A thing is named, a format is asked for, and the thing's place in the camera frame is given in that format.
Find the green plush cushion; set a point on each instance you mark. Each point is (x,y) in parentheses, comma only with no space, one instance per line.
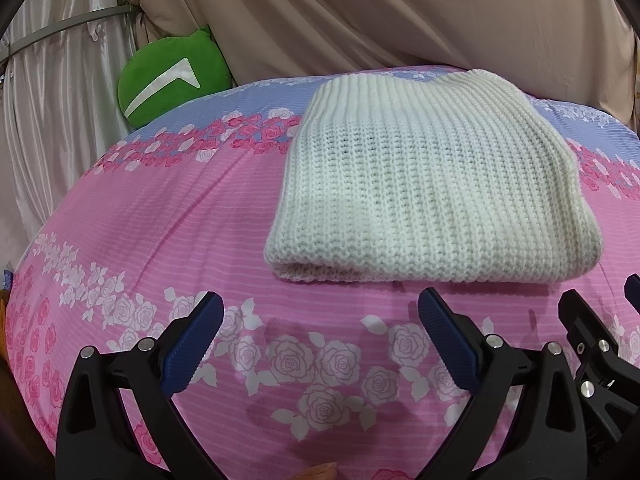
(170,65)

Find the white knit sweater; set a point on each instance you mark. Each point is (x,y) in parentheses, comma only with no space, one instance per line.
(425,175)

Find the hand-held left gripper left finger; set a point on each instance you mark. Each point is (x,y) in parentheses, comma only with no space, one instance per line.
(195,340)

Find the grey metal rod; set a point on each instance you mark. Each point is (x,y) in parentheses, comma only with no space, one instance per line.
(65,27)

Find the pink floral bed sheet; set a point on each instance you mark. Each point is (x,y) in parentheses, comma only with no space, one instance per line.
(175,210)

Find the beige curtain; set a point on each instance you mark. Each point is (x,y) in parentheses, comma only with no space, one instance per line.
(400,10)

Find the white satin curtain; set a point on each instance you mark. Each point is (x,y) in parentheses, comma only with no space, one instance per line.
(55,125)

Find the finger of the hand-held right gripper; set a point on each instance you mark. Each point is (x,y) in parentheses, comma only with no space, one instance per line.
(634,292)
(590,330)

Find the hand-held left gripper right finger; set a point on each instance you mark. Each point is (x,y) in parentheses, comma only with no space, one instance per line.
(447,340)

